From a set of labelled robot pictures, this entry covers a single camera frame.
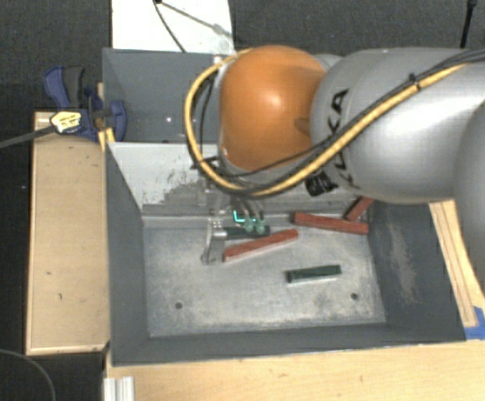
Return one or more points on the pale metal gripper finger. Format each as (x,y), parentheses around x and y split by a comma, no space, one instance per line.
(213,251)

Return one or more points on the dark green flat block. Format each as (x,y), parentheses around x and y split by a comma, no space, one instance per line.
(313,273)

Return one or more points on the grey metal bin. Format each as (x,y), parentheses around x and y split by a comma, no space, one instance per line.
(259,290)

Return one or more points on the red-brown flat block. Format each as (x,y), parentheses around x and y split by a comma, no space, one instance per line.
(330,223)
(263,245)
(360,208)

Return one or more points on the black cylinder on white bracket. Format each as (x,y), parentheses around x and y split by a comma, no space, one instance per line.
(320,184)

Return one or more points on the pale wood board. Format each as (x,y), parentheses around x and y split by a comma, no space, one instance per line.
(69,240)

